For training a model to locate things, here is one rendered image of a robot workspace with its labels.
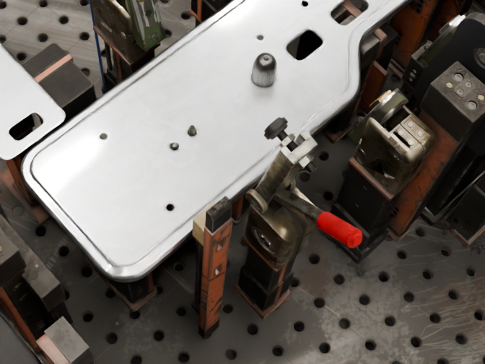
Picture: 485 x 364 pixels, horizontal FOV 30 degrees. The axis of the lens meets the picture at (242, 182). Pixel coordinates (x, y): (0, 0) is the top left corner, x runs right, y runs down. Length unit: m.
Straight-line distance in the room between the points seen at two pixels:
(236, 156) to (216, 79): 0.11
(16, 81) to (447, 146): 0.56
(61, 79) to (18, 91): 0.06
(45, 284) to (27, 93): 0.26
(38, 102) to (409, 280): 0.63
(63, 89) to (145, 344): 0.41
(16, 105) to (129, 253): 0.25
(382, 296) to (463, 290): 0.13
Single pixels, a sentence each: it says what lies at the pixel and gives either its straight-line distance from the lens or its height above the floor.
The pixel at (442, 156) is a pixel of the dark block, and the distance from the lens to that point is 1.20.
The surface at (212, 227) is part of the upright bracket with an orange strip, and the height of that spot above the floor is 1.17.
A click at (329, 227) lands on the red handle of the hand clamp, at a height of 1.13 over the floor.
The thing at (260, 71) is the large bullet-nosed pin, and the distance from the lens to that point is 1.17.
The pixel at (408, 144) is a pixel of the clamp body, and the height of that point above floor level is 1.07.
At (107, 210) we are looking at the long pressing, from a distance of 1.13.
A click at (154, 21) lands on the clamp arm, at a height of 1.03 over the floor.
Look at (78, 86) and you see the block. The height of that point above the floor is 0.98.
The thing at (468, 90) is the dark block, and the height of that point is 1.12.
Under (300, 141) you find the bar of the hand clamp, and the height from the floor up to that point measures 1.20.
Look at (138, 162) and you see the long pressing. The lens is 1.15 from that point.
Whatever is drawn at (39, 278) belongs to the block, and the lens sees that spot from 1.11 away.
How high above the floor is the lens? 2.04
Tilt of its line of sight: 66 degrees down
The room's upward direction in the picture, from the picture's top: 8 degrees clockwise
